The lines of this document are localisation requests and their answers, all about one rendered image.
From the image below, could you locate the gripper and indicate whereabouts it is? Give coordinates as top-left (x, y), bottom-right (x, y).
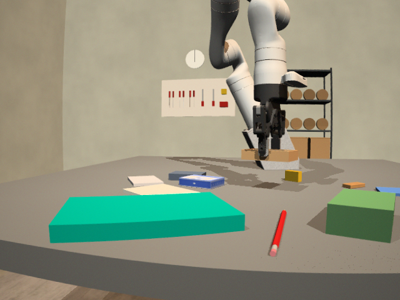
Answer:
top-left (251, 83), bottom-right (288, 159)

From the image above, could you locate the covered wooden puzzle box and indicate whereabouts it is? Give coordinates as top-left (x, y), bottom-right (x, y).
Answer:
top-left (241, 148), bottom-right (299, 163)

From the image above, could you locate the blue flat pad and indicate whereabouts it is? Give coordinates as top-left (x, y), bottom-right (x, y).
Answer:
top-left (375, 186), bottom-right (400, 197)

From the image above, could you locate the brown cardboard box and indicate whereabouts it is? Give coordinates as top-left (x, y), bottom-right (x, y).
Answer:
top-left (289, 137), bottom-right (309, 159)
top-left (310, 137), bottom-right (331, 159)

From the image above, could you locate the yellow block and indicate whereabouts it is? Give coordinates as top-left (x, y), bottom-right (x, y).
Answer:
top-left (284, 169), bottom-right (303, 183)

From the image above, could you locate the black shelf unit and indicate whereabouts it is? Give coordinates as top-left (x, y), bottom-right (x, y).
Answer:
top-left (284, 67), bottom-right (333, 159)

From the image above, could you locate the cream tool pegboard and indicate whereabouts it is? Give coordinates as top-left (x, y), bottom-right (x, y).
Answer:
top-left (161, 77), bottom-right (236, 118)

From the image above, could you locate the blue white card box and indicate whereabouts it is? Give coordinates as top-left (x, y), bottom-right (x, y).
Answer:
top-left (179, 174), bottom-right (226, 190)

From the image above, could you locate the slate grey book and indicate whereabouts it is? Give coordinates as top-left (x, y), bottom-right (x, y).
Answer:
top-left (168, 171), bottom-right (207, 181)

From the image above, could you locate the red pencil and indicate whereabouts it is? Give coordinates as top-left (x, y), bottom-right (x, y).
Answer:
top-left (269, 209), bottom-right (288, 258)

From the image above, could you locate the green block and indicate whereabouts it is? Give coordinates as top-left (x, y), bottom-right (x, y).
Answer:
top-left (325, 189), bottom-right (396, 244)

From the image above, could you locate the cream paper pad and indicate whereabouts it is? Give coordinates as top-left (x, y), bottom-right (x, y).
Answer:
top-left (122, 183), bottom-right (201, 196)

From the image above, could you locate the pale white pad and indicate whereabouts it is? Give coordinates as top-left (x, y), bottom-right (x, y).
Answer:
top-left (127, 175), bottom-right (164, 188)

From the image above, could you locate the grey table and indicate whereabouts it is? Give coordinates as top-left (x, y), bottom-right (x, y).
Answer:
top-left (0, 155), bottom-right (400, 300)

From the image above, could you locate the teal green book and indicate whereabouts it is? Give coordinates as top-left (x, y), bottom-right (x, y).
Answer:
top-left (49, 191), bottom-right (246, 244)

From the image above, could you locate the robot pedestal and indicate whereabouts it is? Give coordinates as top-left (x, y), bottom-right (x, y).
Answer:
top-left (242, 127), bottom-right (301, 171)

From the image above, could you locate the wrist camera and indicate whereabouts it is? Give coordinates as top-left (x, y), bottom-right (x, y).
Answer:
top-left (279, 71), bottom-right (309, 88)

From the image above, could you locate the white wall clock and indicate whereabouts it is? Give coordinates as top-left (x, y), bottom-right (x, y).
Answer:
top-left (185, 49), bottom-right (206, 69)

